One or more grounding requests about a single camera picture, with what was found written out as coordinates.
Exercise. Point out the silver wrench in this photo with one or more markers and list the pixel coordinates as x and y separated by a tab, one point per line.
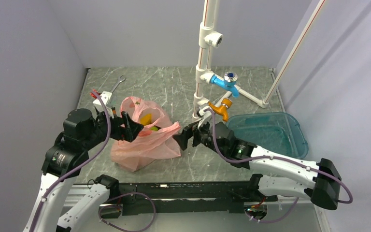
120	80

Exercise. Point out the yellow fake fruit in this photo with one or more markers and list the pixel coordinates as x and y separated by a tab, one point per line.
146	119

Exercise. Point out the orange plastic faucet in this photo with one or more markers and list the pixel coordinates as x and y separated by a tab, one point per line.
222	110

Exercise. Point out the white slanted pole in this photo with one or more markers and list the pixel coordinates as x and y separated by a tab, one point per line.
293	51

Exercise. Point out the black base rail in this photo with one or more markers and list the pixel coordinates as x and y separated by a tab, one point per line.
187	197

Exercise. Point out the blue plastic faucet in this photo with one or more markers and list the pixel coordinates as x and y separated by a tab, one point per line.
227	83

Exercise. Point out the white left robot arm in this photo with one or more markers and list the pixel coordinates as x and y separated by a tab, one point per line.
63	163

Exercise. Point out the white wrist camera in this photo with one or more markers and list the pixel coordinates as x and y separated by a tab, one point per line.
205	113
104	97

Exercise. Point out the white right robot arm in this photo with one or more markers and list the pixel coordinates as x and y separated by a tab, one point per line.
273	174

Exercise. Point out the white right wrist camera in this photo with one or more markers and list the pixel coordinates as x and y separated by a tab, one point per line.
205	113

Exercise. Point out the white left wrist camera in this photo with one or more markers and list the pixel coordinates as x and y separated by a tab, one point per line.
104	97

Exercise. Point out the pink plastic bag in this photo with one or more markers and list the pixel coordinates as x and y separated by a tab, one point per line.
149	145

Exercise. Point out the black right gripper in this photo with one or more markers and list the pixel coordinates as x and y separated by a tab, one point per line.
182	139

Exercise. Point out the white PVC pipe stand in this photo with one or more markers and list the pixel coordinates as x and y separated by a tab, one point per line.
209	40

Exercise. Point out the teal plastic basin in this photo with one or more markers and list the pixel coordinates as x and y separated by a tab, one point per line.
278	132

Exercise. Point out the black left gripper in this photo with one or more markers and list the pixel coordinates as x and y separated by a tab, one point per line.
129	131

